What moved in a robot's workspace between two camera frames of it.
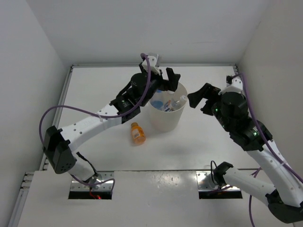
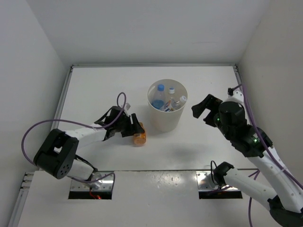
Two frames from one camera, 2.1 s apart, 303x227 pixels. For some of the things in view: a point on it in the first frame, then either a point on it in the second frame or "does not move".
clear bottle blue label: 157,100 does not move
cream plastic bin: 164,121 does not move
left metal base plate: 102,176 does not move
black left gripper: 173,78 to 136,127
